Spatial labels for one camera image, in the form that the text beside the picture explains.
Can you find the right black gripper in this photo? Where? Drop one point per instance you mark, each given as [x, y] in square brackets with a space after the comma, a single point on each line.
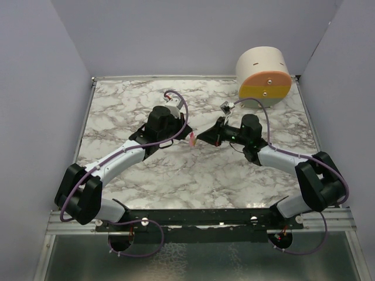
[214, 135]

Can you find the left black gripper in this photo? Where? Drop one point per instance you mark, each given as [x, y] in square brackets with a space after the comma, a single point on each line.
[184, 130]

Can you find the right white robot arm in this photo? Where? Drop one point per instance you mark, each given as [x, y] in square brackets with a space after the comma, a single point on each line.
[318, 178]

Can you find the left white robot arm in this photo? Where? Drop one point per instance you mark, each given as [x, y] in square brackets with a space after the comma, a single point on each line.
[80, 192]

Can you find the round tricolour drawer cabinet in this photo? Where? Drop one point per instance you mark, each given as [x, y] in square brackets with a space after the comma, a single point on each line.
[261, 73]

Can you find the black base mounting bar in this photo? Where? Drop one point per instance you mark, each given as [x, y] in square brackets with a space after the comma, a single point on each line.
[194, 226]

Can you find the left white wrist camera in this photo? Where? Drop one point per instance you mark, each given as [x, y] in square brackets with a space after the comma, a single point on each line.
[174, 105]

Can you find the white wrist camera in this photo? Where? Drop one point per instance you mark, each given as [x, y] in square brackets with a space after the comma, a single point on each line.
[174, 105]
[227, 107]

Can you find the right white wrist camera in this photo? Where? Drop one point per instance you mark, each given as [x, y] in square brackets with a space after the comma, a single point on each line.
[227, 107]

